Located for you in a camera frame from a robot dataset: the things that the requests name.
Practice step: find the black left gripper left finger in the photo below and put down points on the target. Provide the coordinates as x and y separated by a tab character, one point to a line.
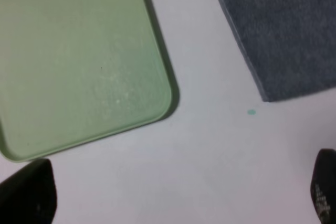
30	194

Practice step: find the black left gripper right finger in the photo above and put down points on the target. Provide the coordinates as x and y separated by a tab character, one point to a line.
322	188

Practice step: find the grey towel with orange pattern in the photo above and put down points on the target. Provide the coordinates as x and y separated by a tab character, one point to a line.
288	45

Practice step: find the light green plastic tray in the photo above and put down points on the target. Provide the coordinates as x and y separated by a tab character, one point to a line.
75	71

